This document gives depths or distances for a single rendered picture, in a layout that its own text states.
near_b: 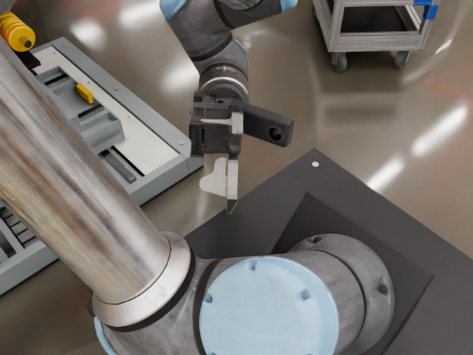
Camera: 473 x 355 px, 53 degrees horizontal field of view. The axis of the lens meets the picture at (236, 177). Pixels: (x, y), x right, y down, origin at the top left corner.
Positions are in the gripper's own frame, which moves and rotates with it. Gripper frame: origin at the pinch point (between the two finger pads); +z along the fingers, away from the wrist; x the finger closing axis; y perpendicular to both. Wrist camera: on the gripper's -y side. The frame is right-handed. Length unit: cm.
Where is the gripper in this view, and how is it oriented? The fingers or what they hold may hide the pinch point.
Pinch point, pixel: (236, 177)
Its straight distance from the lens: 68.0
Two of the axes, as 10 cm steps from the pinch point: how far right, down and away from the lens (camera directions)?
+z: 0.1, 6.5, -7.6
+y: -10.0, -0.4, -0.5
